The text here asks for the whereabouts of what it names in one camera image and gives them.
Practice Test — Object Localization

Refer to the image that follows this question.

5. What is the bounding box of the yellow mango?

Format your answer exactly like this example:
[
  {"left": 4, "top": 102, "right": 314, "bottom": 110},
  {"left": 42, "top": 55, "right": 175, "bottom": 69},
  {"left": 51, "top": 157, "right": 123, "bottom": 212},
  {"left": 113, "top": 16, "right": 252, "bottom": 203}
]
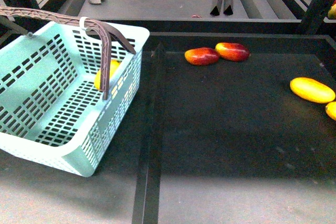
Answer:
[
  {"left": 325, "top": 101, "right": 336, "bottom": 120},
  {"left": 290, "top": 77, "right": 335, "bottom": 104},
  {"left": 93, "top": 60, "right": 120, "bottom": 91}
]

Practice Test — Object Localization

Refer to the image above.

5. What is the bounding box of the brown basket handle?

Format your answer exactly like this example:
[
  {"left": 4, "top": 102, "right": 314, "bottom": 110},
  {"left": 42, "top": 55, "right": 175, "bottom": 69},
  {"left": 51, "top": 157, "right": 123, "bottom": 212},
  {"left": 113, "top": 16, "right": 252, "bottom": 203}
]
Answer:
[{"left": 1, "top": 6, "right": 136, "bottom": 100}]

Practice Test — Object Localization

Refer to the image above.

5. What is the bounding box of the light teal plastic basket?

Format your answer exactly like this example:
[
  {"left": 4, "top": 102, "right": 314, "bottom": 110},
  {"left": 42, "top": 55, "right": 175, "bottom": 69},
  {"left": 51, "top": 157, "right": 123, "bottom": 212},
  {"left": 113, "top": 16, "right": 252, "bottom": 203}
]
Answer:
[{"left": 1, "top": 22, "right": 150, "bottom": 177}]

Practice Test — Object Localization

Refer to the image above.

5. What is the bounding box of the red orange mango left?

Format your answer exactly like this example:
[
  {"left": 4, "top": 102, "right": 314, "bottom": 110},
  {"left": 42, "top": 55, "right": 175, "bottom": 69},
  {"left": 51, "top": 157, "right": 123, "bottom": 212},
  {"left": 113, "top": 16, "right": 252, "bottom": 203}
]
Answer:
[{"left": 184, "top": 47, "right": 220, "bottom": 66}]

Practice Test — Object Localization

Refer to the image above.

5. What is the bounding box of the red orange mango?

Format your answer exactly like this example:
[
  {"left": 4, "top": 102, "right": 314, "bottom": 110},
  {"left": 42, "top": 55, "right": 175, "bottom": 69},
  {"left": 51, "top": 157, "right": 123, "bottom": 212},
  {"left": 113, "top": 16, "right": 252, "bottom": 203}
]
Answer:
[
  {"left": 184, "top": 47, "right": 220, "bottom": 66},
  {"left": 215, "top": 42, "right": 250, "bottom": 62}
]

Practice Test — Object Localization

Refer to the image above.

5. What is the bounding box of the black mango display bin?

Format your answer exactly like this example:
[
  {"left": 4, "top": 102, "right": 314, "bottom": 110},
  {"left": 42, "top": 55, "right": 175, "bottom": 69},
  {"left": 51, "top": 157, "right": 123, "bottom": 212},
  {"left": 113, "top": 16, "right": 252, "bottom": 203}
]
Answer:
[{"left": 132, "top": 33, "right": 335, "bottom": 223}]

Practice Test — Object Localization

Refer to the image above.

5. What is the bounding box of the red orange mango right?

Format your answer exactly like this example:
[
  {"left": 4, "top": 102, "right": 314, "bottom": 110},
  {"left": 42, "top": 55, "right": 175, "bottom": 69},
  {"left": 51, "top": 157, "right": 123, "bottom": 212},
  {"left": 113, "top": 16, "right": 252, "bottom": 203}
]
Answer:
[{"left": 215, "top": 42, "right": 250, "bottom": 62}]

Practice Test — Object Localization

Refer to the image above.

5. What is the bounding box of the yellow mango on shelf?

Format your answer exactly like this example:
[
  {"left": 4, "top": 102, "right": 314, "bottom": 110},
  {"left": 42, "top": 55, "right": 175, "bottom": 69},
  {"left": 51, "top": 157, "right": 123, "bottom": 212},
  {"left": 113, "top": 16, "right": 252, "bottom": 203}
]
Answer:
[{"left": 290, "top": 77, "right": 335, "bottom": 104}]

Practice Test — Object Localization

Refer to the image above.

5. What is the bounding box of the yellow mango at edge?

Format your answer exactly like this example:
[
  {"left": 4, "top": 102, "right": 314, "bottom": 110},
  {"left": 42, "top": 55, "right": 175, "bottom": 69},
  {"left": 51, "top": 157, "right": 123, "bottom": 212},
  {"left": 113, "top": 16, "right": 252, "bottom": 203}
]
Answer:
[{"left": 325, "top": 101, "right": 336, "bottom": 120}]

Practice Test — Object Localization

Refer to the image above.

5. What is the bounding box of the black back display bin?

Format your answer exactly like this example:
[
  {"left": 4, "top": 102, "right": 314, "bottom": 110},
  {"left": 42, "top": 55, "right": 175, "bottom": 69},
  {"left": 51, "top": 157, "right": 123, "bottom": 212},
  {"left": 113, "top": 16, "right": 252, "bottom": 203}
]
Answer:
[{"left": 60, "top": 0, "right": 307, "bottom": 34}]

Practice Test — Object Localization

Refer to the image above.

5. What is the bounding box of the black triangular divider left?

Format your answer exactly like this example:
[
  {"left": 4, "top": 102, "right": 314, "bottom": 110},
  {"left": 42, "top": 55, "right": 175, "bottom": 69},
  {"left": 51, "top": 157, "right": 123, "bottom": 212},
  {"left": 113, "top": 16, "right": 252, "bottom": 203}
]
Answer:
[{"left": 210, "top": 0, "right": 223, "bottom": 16}]

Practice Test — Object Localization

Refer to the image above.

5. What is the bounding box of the white zip tie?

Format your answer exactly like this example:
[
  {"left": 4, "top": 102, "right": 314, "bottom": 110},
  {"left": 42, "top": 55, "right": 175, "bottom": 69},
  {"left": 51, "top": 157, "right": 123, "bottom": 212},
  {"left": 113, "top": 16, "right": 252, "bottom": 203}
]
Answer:
[{"left": 79, "top": 17, "right": 90, "bottom": 31}]

